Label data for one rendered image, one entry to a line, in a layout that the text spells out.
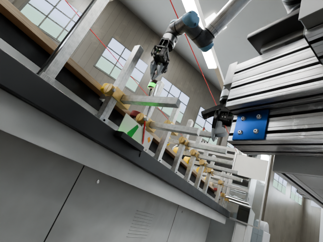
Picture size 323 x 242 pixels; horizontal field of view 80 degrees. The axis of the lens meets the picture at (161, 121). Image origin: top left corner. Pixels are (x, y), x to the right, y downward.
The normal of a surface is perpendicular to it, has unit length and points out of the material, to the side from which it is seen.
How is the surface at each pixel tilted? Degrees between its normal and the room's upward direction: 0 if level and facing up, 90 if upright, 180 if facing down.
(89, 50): 90
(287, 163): 90
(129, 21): 90
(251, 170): 90
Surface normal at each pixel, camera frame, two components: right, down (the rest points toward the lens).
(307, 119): -0.75, -0.49
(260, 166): -0.45, -0.49
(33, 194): 0.82, 0.11
